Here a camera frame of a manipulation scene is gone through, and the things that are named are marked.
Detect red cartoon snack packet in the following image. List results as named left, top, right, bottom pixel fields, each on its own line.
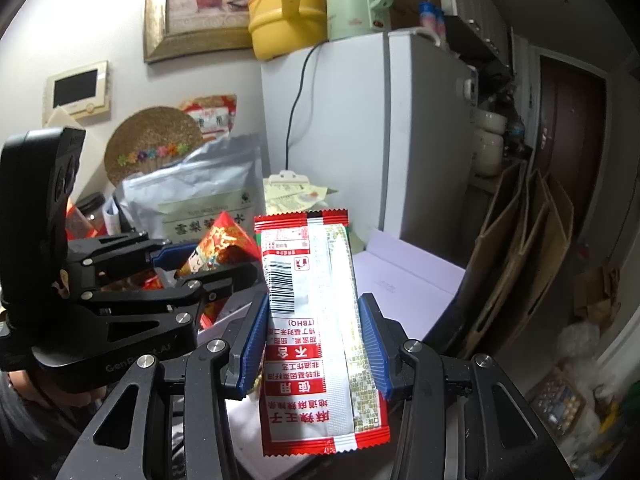
left=177, top=211, right=260, bottom=276

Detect long red snack packet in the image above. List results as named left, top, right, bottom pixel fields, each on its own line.
left=255, top=209, right=390, bottom=456

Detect person's left hand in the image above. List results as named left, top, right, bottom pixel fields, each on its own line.
left=4, top=370, right=107, bottom=408

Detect silver tea pouch bag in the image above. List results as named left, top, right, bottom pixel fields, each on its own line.
left=115, top=133, right=266, bottom=244

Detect lavender open gift box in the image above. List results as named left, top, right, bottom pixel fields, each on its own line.
left=196, top=227, right=468, bottom=480

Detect woven round straw mat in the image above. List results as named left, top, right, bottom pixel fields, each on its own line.
left=103, top=106, right=204, bottom=186

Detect cardboard sheets stack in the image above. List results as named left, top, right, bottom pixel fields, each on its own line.
left=424, top=159, right=575, bottom=361

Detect cardboard box on floor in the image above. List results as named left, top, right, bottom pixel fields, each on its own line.
left=526, top=367, right=586, bottom=442

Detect white refrigerator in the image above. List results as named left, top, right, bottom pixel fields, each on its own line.
left=262, top=29, right=477, bottom=259

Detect white ceramic jars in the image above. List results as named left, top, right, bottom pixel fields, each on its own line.
left=474, top=110, right=506, bottom=178

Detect gold framed flower picture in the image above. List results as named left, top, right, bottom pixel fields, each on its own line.
left=143, top=0, right=252, bottom=64

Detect dark wooden door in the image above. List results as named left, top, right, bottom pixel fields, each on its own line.
left=534, top=55, right=606, bottom=238

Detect black power cable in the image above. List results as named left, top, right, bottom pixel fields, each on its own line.
left=284, top=41, right=327, bottom=172

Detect wall intercom panel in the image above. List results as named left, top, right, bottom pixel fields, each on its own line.
left=42, top=61, right=111, bottom=124

